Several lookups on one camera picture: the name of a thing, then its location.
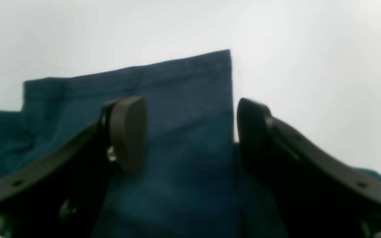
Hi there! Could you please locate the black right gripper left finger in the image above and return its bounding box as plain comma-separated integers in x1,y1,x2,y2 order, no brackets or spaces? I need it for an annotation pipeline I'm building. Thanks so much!
0,96,147,238

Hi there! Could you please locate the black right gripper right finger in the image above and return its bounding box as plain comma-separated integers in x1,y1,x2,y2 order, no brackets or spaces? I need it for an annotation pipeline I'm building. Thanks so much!
237,98,381,238

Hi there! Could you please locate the navy blue T-shirt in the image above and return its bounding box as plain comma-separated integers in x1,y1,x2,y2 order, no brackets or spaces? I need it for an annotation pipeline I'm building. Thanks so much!
0,49,381,238

